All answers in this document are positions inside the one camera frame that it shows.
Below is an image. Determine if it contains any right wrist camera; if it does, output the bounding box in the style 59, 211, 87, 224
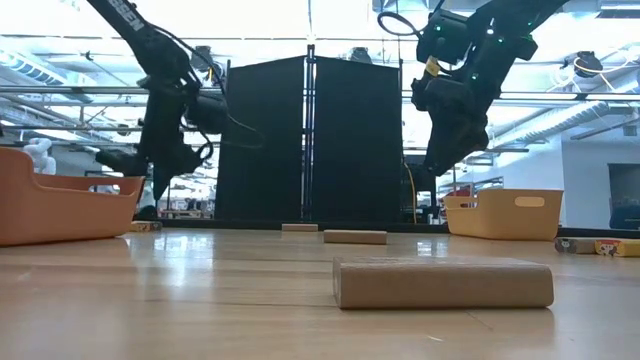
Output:
415, 8, 473, 66

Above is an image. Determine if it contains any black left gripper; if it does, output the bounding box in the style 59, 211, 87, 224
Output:
94, 89, 209, 202

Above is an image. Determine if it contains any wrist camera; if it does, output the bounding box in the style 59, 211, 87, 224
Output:
185, 93, 232, 137
415, 8, 473, 66

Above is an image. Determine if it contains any orange plastic bin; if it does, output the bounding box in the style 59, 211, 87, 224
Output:
0, 146, 147, 248

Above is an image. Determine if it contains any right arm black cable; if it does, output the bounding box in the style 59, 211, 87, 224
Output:
376, 10, 424, 38

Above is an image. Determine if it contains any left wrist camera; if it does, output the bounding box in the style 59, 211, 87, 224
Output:
185, 93, 232, 137

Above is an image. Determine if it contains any yellow extension cable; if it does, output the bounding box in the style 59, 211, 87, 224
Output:
403, 159, 420, 225

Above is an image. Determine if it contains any black aluminium table frame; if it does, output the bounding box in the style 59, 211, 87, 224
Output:
132, 216, 640, 239

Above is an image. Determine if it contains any white humanoid robot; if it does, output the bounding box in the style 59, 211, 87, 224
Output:
21, 136, 58, 177

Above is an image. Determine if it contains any black ceiling-hung device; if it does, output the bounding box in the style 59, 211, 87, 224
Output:
189, 44, 227, 87
564, 49, 605, 80

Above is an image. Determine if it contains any black folding partition screen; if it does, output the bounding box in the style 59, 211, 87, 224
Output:
214, 43, 404, 224

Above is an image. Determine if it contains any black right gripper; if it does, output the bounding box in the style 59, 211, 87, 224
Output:
411, 74, 502, 177

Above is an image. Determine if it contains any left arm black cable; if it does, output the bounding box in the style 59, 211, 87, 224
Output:
149, 24, 267, 152

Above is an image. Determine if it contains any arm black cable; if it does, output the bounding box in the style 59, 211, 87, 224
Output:
376, 10, 424, 38
149, 24, 267, 152

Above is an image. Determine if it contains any yellow plastic bin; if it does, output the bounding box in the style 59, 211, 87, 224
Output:
442, 187, 566, 242

